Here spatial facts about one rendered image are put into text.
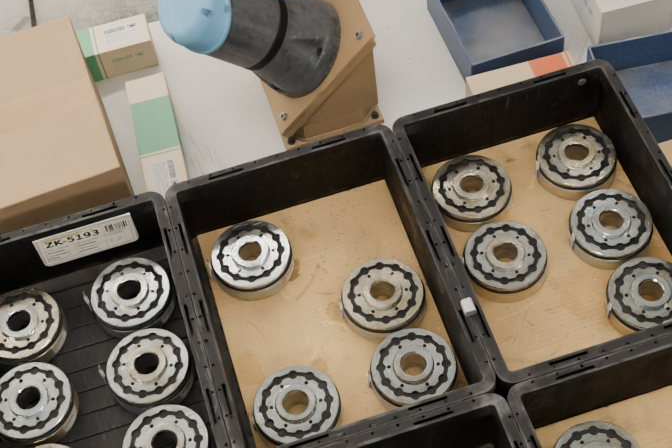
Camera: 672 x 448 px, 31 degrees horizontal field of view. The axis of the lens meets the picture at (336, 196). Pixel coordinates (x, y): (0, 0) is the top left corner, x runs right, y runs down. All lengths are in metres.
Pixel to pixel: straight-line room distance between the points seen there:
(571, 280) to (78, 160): 0.66
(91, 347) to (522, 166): 0.61
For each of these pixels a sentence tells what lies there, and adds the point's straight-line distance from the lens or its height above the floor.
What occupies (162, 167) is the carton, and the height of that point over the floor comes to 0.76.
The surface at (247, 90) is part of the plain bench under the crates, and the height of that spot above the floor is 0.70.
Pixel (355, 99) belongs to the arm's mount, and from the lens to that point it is 1.80.
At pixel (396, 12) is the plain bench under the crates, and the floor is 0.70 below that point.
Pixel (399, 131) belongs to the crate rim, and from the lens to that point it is 1.55.
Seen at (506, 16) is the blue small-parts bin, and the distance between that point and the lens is 1.99.
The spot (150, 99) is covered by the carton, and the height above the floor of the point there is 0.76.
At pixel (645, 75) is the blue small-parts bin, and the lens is 1.92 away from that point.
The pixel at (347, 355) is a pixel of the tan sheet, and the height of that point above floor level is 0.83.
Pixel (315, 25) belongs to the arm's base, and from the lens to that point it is 1.74.
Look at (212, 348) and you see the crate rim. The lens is 1.41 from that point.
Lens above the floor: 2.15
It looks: 54 degrees down
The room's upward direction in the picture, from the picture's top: 9 degrees counter-clockwise
